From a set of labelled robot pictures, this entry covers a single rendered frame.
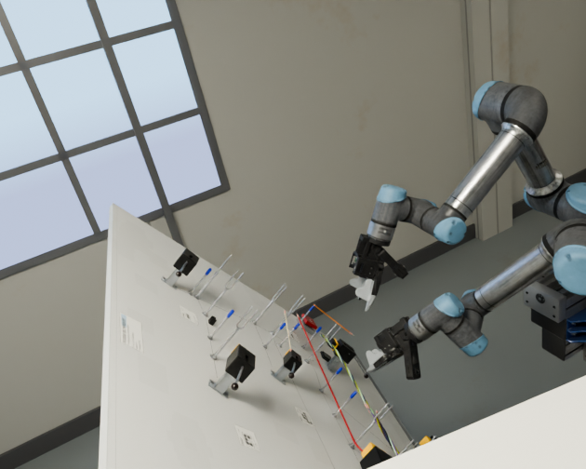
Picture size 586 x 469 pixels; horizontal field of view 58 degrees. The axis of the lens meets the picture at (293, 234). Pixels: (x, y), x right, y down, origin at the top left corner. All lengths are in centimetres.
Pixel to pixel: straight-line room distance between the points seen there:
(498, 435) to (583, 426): 6
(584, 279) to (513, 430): 94
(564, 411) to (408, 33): 315
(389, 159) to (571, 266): 234
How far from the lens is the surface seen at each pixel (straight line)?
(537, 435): 47
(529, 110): 154
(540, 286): 187
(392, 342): 162
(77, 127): 280
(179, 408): 95
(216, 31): 293
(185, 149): 292
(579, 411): 49
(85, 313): 315
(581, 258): 135
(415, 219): 153
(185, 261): 128
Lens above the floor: 221
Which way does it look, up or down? 28 degrees down
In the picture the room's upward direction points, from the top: 14 degrees counter-clockwise
